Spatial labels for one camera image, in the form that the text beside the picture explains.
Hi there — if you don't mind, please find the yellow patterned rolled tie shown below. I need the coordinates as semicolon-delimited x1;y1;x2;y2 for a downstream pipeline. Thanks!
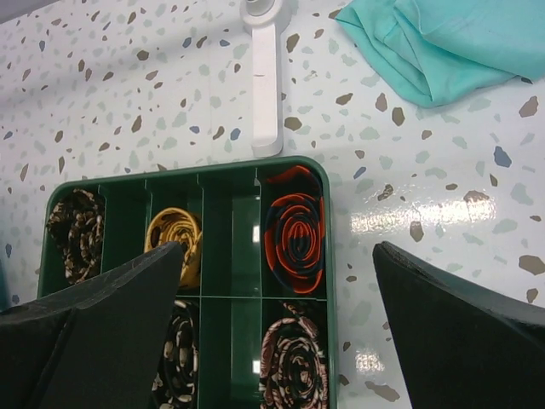
144;207;203;289

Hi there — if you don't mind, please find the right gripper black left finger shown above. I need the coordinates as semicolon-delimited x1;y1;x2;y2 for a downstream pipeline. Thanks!
1;242;184;408

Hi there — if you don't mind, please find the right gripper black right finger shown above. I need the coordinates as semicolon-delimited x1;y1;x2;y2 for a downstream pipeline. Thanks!
372;241;544;408

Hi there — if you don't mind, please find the black cream floral rolled tie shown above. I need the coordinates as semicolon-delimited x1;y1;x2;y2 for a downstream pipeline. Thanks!
152;300;199;408

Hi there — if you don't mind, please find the green compartment tray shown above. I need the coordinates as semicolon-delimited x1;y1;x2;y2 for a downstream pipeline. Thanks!
37;157;336;408

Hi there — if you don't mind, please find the pink black floral rolled tie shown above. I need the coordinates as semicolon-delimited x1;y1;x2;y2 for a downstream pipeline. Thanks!
258;300;330;408

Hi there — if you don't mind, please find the orange and navy rolled tie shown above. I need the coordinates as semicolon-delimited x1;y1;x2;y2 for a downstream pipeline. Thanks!
263;164;325;295

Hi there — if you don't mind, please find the teal folded cloth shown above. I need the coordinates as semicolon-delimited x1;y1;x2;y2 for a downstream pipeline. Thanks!
336;1;544;108

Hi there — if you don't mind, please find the brown leopard rolled tie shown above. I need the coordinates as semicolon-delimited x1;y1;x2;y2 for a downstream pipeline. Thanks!
46;188;106;285

